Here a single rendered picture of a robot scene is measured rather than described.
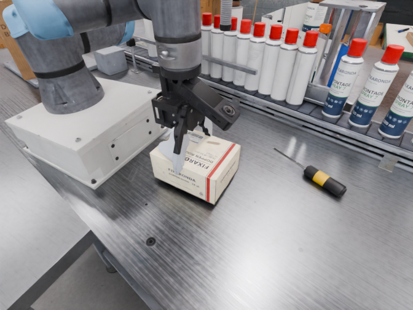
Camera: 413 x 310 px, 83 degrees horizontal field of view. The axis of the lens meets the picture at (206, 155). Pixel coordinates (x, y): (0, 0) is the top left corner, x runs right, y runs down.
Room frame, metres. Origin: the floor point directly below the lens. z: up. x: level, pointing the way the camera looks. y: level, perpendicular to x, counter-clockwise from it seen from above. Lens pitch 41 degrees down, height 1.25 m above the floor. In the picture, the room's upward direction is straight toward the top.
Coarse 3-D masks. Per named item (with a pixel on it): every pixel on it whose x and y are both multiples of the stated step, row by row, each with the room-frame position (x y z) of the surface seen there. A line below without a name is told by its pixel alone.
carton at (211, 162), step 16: (192, 144) 0.41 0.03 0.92; (208, 144) 0.41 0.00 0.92; (224, 144) 0.41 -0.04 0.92; (160, 160) 0.37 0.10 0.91; (192, 160) 0.36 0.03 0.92; (208, 160) 0.36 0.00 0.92; (224, 160) 0.36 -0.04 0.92; (160, 176) 0.37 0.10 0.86; (176, 176) 0.35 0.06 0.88; (192, 176) 0.33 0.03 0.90; (208, 176) 0.31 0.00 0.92; (224, 176) 0.34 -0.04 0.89; (192, 192) 0.33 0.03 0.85; (208, 192) 0.31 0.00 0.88
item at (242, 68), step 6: (132, 36) 1.13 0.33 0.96; (138, 36) 1.11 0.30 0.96; (150, 42) 1.05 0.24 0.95; (210, 60) 0.84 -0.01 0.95; (216, 60) 0.82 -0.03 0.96; (222, 60) 0.82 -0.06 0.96; (228, 66) 0.79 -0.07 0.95; (234, 66) 0.78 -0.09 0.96; (240, 66) 0.76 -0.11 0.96; (246, 72) 0.74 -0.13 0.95; (252, 72) 0.73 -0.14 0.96
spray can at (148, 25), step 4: (144, 20) 1.09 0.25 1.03; (148, 20) 1.08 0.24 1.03; (144, 24) 1.09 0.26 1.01; (148, 24) 1.08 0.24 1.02; (144, 28) 1.10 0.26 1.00; (148, 28) 1.08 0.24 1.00; (152, 28) 1.08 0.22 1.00; (148, 32) 1.08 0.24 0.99; (152, 32) 1.08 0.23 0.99; (148, 36) 1.08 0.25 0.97; (152, 36) 1.08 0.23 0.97; (148, 44) 1.09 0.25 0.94; (152, 44) 1.08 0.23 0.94; (148, 48) 1.09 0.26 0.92; (152, 48) 1.08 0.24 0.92; (152, 52) 1.08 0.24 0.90; (156, 52) 1.09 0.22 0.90; (152, 56) 1.08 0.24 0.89; (156, 56) 1.08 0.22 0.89
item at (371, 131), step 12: (156, 60) 1.05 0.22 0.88; (228, 84) 0.81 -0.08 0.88; (264, 96) 0.72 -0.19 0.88; (288, 108) 0.64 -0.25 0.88; (300, 108) 0.64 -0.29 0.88; (312, 108) 0.64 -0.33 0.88; (324, 120) 0.57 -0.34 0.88; (336, 120) 0.57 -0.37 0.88; (360, 132) 0.51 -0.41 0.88; (372, 132) 0.51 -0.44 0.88; (396, 144) 0.46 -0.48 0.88; (408, 144) 0.46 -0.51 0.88
